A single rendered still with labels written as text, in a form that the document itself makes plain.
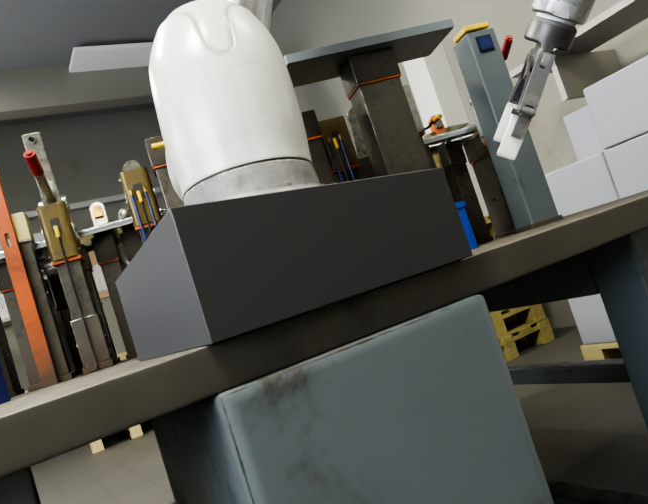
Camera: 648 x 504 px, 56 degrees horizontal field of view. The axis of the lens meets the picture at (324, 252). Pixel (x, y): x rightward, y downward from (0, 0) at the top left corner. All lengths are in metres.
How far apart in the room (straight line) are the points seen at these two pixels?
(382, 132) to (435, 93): 3.06
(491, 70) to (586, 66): 2.09
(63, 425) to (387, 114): 0.95
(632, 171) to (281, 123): 2.00
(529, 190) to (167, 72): 0.87
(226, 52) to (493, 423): 0.47
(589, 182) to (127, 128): 6.00
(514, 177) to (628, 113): 1.21
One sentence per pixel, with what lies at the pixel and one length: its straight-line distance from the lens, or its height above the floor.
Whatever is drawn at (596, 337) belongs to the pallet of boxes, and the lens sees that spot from 2.82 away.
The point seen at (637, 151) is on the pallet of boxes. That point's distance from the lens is 2.51.
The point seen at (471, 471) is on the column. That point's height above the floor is 0.51.
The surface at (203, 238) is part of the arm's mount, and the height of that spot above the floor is 0.78.
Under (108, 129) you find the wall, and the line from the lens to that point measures 7.67.
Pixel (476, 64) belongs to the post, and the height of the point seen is 1.07.
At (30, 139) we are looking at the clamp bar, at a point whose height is 1.20.
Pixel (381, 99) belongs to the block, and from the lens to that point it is 1.27.
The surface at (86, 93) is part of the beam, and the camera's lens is 6.33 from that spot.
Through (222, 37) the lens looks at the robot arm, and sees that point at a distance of 0.69.
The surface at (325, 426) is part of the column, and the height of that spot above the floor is 0.60.
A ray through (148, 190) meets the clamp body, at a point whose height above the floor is 1.02.
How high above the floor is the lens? 0.71
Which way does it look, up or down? 3 degrees up
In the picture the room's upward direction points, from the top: 18 degrees counter-clockwise
